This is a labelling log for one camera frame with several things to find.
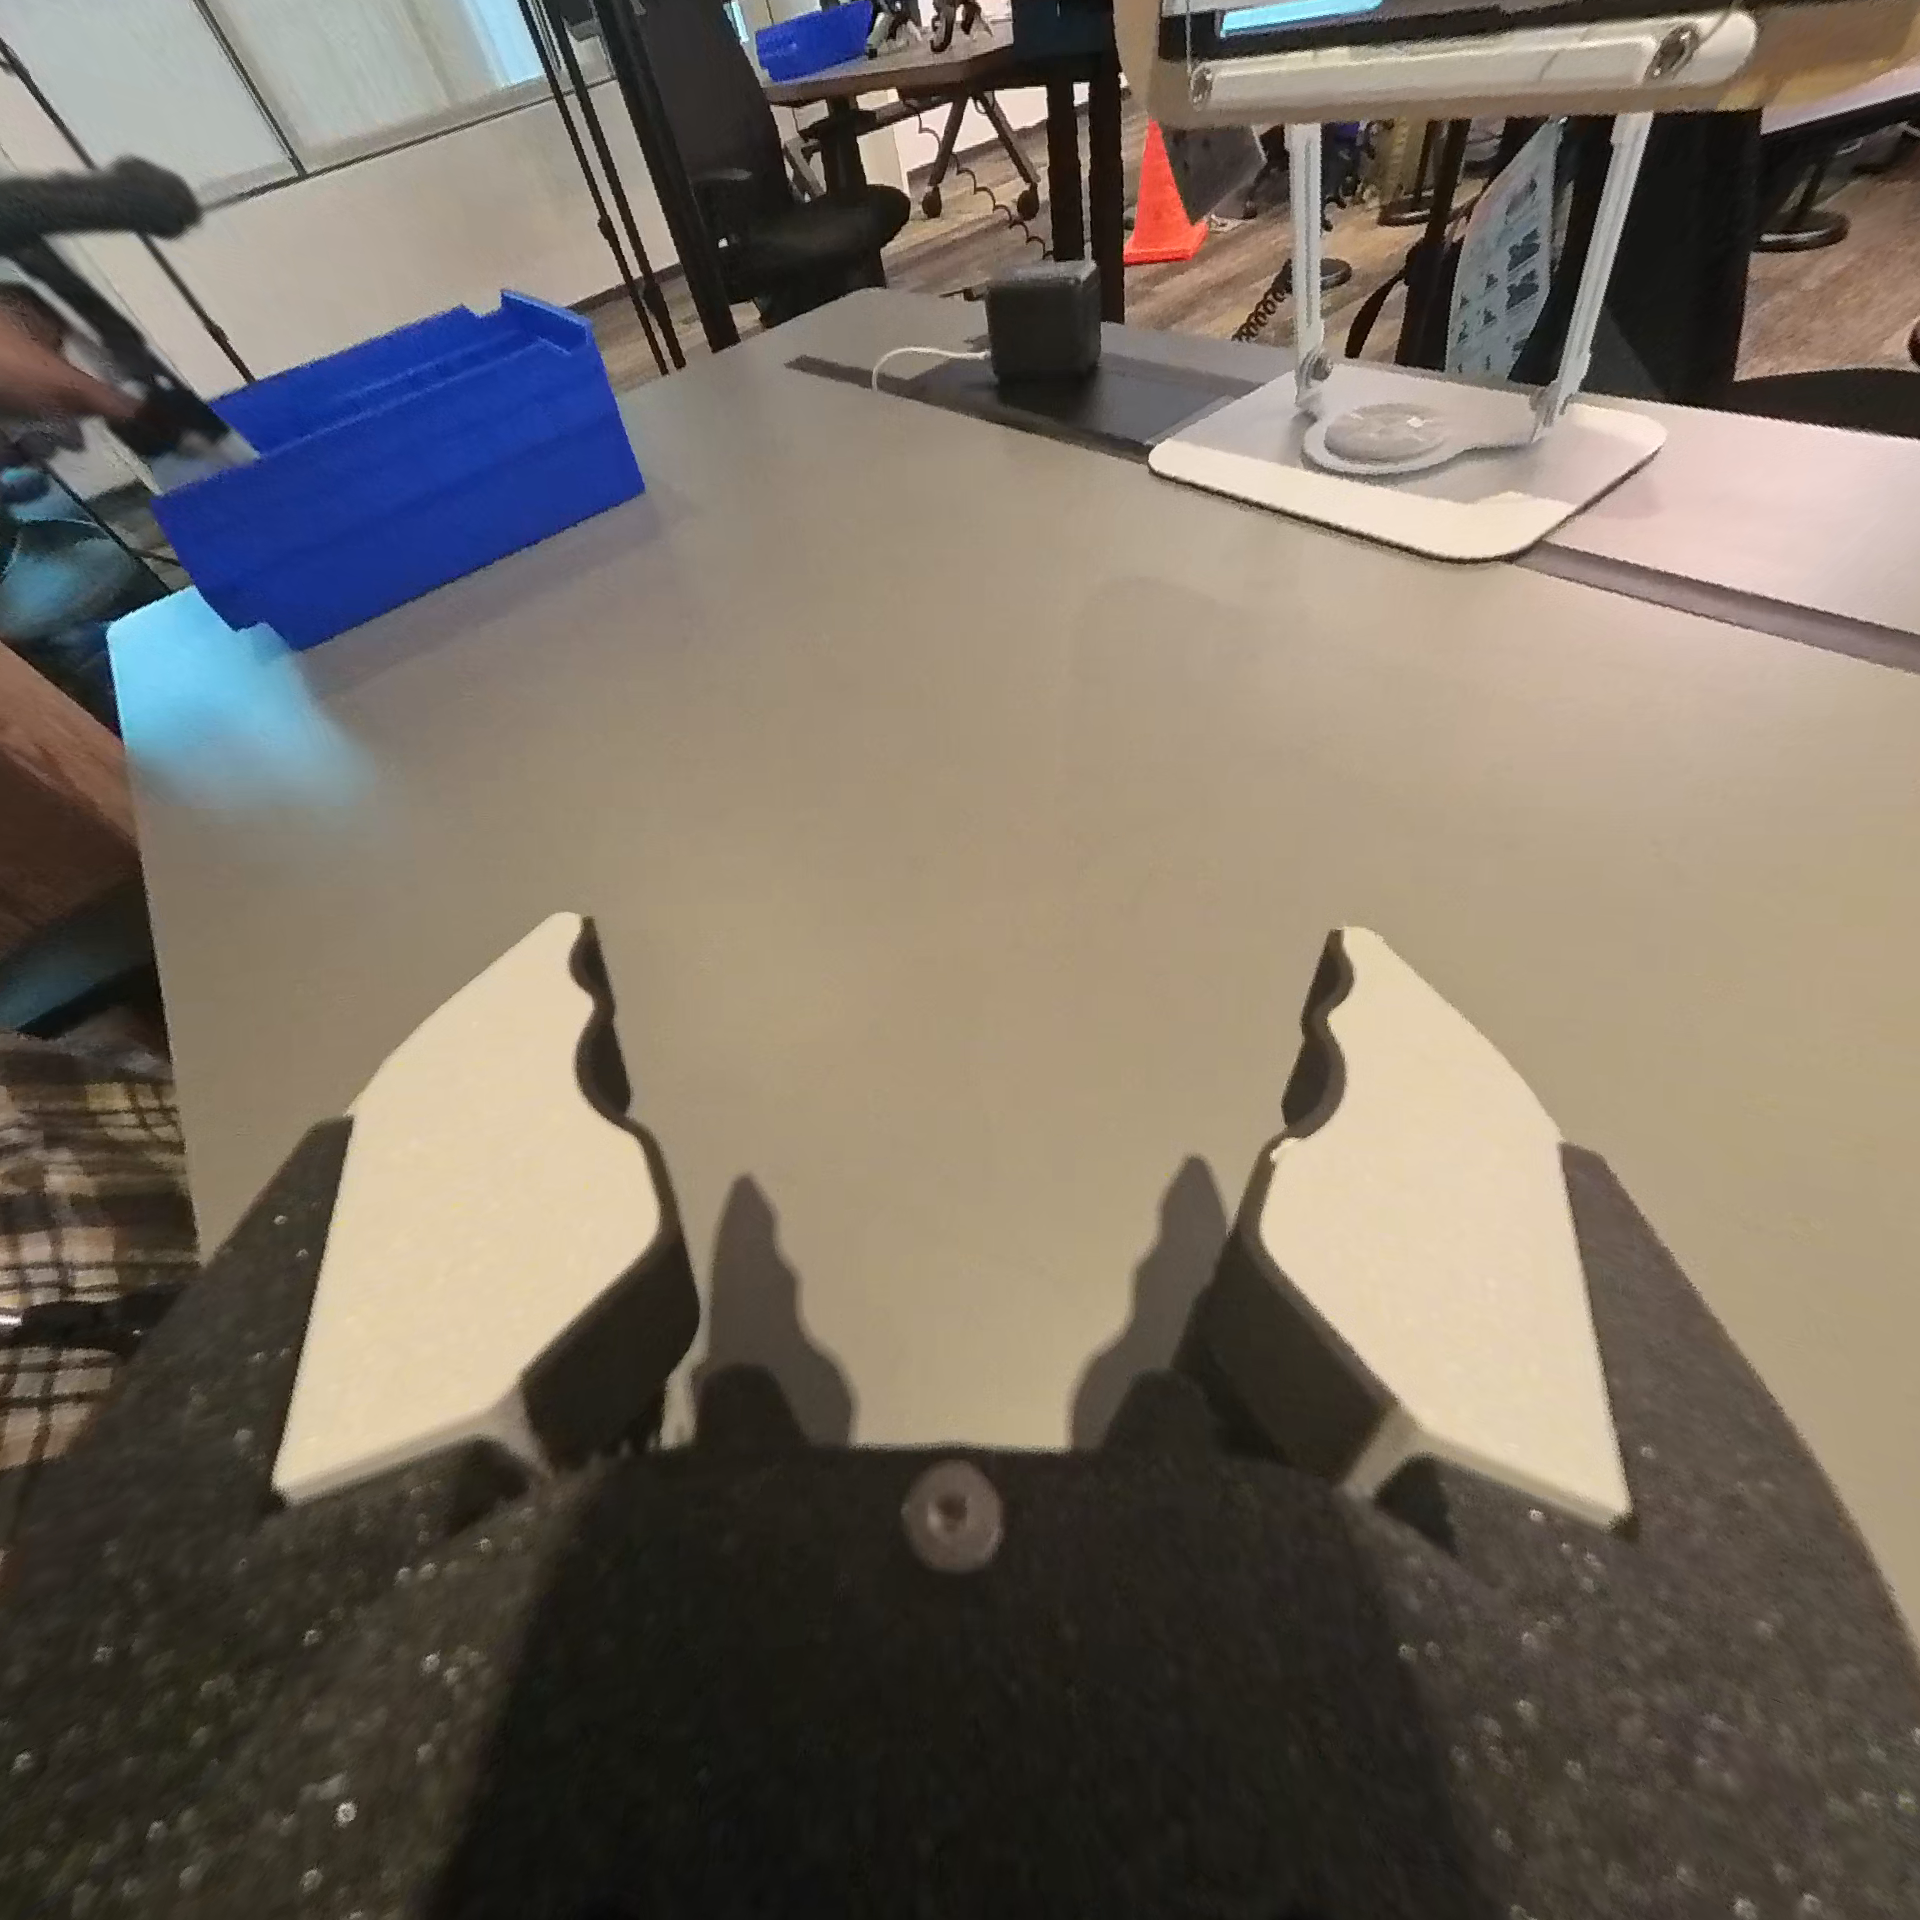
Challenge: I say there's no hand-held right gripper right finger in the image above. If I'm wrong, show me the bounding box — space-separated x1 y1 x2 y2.
1185 926 1634 1532

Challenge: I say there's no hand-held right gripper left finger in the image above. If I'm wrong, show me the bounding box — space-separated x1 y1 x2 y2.
271 909 703 1508

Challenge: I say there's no blue plastic bin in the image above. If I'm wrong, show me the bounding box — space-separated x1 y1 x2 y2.
753 0 881 87
150 287 650 652

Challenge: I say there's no person's left hand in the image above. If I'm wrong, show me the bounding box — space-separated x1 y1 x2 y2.
0 319 139 427

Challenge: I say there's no person's plaid shirt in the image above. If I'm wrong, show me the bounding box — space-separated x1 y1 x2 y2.
0 1030 202 1480

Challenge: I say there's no black office chair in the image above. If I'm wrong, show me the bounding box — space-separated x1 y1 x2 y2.
655 0 914 326

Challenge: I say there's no white tablet stand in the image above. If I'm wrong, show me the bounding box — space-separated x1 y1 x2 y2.
1145 7 1766 566

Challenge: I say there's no brown wooden desk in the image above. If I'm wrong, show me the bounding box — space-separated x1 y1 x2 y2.
762 27 1129 109

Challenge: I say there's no black cube speaker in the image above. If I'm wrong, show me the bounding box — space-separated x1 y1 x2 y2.
983 256 1106 395

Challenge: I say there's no black desk leg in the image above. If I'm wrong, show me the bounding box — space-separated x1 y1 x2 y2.
1041 0 1129 287

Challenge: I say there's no printed paper sheet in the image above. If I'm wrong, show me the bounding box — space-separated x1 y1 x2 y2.
1445 116 1570 380

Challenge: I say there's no orange traffic cone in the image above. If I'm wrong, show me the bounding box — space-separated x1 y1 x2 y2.
1119 119 1211 269

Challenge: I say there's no black metal frame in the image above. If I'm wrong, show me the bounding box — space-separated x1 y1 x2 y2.
516 0 693 378

